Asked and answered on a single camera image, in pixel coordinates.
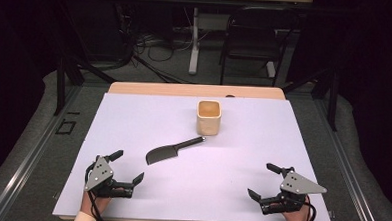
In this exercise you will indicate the white desk with legs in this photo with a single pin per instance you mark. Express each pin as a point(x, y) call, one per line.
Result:
point(194, 40)

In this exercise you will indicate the white table cover sheet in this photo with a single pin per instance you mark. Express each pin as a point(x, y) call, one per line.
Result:
point(214, 178)

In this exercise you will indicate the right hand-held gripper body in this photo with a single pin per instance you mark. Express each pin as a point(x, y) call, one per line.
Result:
point(297, 185)

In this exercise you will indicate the black kitchen knife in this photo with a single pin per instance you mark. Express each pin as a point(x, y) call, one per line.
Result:
point(163, 153)

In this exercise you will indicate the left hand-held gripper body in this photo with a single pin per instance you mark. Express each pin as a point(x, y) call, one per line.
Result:
point(99, 176)

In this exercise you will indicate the light wooden table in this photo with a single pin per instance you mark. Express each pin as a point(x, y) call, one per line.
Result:
point(171, 89)

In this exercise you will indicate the short black tape strip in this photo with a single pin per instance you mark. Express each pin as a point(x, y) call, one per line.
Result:
point(73, 112)

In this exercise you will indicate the person's left hand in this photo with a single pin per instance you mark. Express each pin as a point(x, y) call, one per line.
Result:
point(91, 204)

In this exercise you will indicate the black metal stand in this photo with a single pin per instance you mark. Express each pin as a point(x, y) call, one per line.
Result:
point(65, 74)
point(330, 93)

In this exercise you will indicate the black folding chair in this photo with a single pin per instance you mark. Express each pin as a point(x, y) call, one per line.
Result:
point(253, 43)

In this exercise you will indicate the beige square cup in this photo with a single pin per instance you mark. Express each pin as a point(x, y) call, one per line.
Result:
point(208, 122)

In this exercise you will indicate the person's right hand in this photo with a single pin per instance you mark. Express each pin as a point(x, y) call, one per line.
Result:
point(296, 218)

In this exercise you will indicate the metal floor rail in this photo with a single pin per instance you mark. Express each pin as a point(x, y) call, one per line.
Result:
point(32, 153)
point(348, 170)

